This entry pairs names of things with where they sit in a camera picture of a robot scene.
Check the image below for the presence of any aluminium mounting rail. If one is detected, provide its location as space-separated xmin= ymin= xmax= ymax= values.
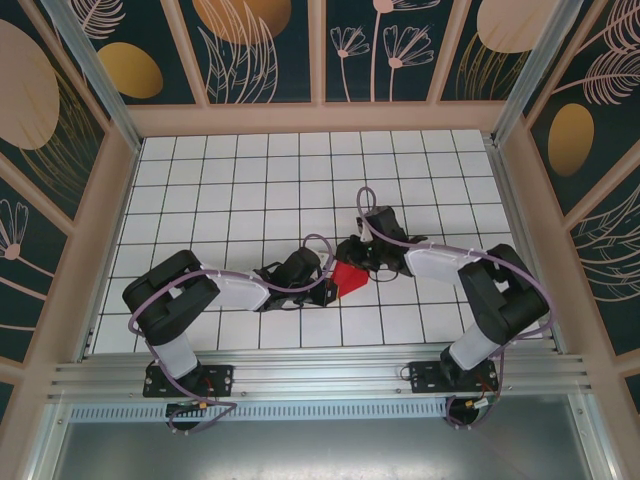
xmin=47 ymin=349 xmax=596 ymax=401

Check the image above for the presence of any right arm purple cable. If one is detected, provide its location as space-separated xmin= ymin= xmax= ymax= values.
xmin=356 ymin=186 xmax=557 ymax=431

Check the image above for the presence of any aluminium frame post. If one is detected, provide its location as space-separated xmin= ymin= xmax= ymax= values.
xmin=40 ymin=0 xmax=144 ymax=154
xmin=492 ymin=0 xmax=584 ymax=147

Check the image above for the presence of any aluminium side rail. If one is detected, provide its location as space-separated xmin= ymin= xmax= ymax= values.
xmin=487 ymin=142 xmax=566 ymax=356
xmin=78 ymin=323 xmax=97 ymax=362

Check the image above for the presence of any grey metal sheet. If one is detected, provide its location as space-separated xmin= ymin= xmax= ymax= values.
xmin=49 ymin=419 xmax=601 ymax=480

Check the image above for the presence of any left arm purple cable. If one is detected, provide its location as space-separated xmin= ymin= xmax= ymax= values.
xmin=128 ymin=233 xmax=334 ymax=435

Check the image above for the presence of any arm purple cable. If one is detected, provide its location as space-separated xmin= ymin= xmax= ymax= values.
xmin=128 ymin=233 xmax=334 ymax=435
xmin=356 ymin=186 xmax=557 ymax=431

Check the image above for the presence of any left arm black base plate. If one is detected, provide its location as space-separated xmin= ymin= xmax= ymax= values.
xmin=143 ymin=363 xmax=236 ymax=399

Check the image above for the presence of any slotted grey cable duct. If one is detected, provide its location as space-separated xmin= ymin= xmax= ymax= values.
xmin=68 ymin=398 xmax=451 ymax=424

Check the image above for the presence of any red paper sheet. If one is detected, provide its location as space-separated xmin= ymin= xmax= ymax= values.
xmin=331 ymin=260 xmax=371 ymax=300

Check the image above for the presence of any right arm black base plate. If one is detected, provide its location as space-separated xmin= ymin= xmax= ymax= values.
xmin=408 ymin=360 xmax=501 ymax=396

